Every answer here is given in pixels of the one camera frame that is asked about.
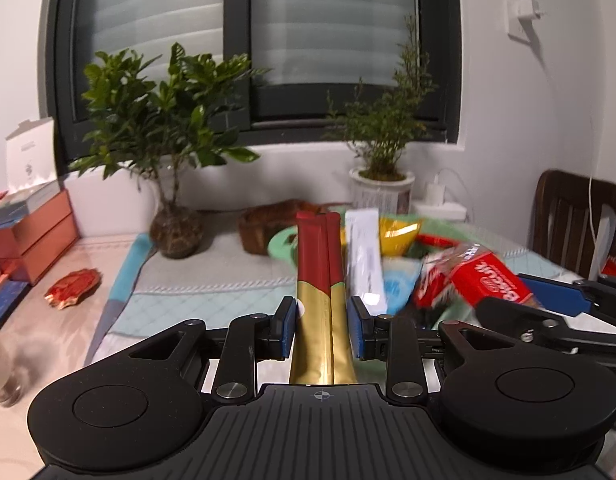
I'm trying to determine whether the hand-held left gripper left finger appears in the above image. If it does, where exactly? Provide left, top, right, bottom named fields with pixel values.
left=128, top=296, right=299, bottom=405

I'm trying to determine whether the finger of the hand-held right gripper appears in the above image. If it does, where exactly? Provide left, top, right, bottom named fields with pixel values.
left=518, top=272, right=616, bottom=317
left=474, top=296, right=616, bottom=362

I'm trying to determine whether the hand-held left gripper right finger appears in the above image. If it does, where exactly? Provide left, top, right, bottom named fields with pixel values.
left=348, top=296, right=515, bottom=405

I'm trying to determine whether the red gold stick packet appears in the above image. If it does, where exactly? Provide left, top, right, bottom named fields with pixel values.
left=288, top=211, right=358, bottom=386

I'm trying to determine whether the red white snack bag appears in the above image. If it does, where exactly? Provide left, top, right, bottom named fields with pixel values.
left=413, top=242, right=544, bottom=311

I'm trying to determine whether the green plastic bowl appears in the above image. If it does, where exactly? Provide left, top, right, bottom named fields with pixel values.
left=267, top=220, right=489, bottom=311

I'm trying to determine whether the yellow snack bag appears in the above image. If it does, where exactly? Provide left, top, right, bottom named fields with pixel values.
left=340, top=215, right=423, bottom=258

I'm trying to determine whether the dark wooden chair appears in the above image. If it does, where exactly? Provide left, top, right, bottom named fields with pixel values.
left=532, top=170, right=616, bottom=281

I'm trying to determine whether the long white snack packet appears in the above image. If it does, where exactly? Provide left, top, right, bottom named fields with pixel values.
left=344, top=208, right=389, bottom=313

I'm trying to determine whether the brown wooden basket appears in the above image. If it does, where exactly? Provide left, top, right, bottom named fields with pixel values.
left=238, top=200, right=349, bottom=256

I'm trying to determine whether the plant in white pot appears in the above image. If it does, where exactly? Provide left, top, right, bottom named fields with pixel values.
left=320, top=15, right=439, bottom=216

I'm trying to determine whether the plant in glass vase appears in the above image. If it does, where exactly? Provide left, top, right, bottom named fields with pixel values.
left=68, top=42, right=271, bottom=260

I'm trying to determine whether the crumpled red packet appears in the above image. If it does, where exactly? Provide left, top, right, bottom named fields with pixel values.
left=44, top=269, right=101, bottom=311

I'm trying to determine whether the orange storage box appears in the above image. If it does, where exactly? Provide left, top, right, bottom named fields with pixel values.
left=0, top=190, right=74, bottom=261
left=8, top=215, right=80, bottom=286

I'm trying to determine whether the blue purple box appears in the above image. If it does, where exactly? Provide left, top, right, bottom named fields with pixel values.
left=0, top=260, right=29, bottom=331

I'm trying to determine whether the glass cup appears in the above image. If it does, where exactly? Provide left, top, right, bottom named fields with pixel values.
left=0, top=320, right=26, bottom=408

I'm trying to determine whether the grey blue box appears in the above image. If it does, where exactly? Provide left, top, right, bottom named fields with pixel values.
left=0, top=180, right=63, bottom=231

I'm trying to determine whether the long white cable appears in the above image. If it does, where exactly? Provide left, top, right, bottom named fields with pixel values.
left=530, top=10, right=616, bottom=276

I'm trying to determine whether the short white charger cable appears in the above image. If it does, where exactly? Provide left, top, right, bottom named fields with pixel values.
left=435, top=167, right=476, bottom=223

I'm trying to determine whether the dark window frame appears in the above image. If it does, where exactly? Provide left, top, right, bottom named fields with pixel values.
left=45, top=0, right=461, bottom=163

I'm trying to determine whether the white wall charger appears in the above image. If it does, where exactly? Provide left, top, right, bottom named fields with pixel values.
left=505, top=0, right=549, bottom=26

